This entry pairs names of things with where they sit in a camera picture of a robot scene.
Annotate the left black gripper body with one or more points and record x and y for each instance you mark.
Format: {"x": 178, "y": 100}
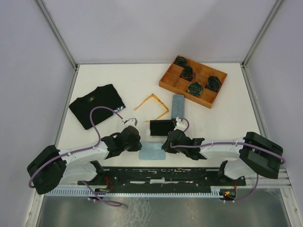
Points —
{"x": 134, "y": 146}

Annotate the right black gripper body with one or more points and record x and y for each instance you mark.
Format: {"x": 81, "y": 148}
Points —
{"x": 169, "y": 148}

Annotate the light blue cloth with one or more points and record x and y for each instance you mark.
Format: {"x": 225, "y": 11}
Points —
{"x": 152, "y": 151}

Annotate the black glasses case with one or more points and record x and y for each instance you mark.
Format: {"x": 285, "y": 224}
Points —
{"x": 161, "y": 127}

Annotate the orange sunglasses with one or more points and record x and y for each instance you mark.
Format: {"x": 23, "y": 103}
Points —
{"x": 156, "y": 109}

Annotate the grey-blue glasses case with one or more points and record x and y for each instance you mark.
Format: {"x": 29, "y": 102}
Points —
{"x": 178, "y": 106}

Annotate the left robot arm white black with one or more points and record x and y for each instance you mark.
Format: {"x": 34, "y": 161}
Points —
{"x": 54, "y": 167}

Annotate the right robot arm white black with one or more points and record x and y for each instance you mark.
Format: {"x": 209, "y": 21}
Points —
{"x": 246, "y": 156}

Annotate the black folded t-shirt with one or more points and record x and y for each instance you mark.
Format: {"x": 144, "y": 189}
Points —
{"x": 106, "y": 96}

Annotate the orange wooden divider tray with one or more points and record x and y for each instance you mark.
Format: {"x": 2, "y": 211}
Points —
{"x": 172, "y": 81}

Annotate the rolled dark tie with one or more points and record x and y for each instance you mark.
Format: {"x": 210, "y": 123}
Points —
{"x": 213, "y": 83}
{"x": 187, "y": 73}
{"x": 180, "y": 61}

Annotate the rolled dark tie right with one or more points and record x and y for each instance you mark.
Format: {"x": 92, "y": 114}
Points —
{"x": 213, "y": 83}

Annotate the rolled dark tie top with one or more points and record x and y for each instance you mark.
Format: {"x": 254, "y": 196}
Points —
{"x": 180, "y": 61}

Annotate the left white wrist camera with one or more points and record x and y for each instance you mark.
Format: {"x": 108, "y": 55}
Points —
{"x": 131, "y": 122}

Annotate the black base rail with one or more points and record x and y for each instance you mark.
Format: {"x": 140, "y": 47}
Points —
{"x": 187, "y": 176}

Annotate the left aluminium frame post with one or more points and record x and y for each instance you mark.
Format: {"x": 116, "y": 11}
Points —
{"x": 55, "y": 31}

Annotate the aluminium frame post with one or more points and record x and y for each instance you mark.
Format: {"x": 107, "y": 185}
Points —
{"x": 55, "y": 31}
{"x": 266, "y": 25}

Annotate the right aluminium frame post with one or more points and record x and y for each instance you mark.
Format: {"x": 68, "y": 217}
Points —
{"x": 266, "y": 25}

